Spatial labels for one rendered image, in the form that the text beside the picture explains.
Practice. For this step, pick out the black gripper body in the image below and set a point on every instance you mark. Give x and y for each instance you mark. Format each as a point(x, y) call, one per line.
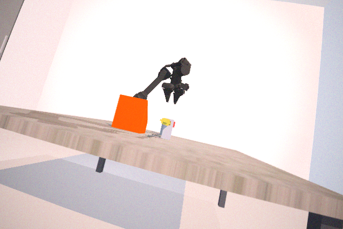
point(172, 85)

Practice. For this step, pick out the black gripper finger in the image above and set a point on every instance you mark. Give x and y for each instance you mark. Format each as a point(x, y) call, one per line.
point(167, 93)
point(176, 97)

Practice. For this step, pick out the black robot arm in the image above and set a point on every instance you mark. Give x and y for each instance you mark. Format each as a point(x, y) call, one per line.
point(180, 68)

